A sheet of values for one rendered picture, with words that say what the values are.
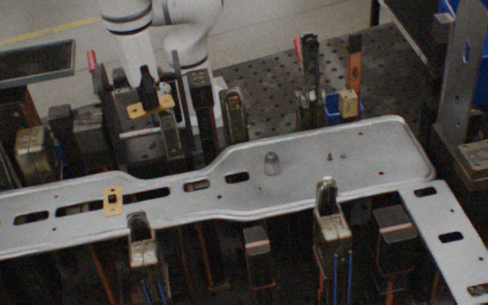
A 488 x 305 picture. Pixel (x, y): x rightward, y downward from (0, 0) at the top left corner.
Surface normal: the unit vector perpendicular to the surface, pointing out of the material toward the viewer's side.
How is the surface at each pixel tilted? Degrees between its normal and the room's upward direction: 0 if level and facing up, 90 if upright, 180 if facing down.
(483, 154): 0
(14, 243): 0
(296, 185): 0
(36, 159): 90
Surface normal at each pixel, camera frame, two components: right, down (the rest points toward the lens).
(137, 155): -0.09, -0.74
